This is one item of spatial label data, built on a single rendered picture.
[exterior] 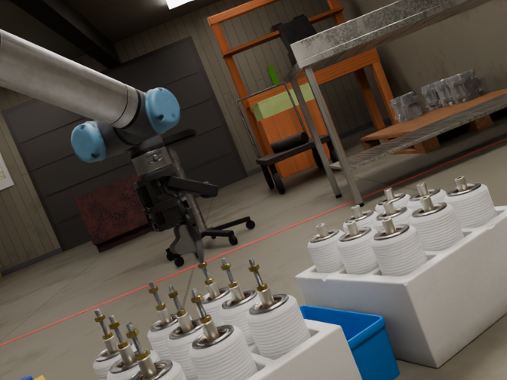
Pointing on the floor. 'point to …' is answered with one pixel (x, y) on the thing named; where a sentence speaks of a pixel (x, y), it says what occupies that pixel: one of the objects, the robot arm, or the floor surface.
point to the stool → (195, 200)
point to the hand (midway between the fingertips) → (201, 255)
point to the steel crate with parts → (113, 213)
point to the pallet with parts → (437, 110)
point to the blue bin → (361, 340)
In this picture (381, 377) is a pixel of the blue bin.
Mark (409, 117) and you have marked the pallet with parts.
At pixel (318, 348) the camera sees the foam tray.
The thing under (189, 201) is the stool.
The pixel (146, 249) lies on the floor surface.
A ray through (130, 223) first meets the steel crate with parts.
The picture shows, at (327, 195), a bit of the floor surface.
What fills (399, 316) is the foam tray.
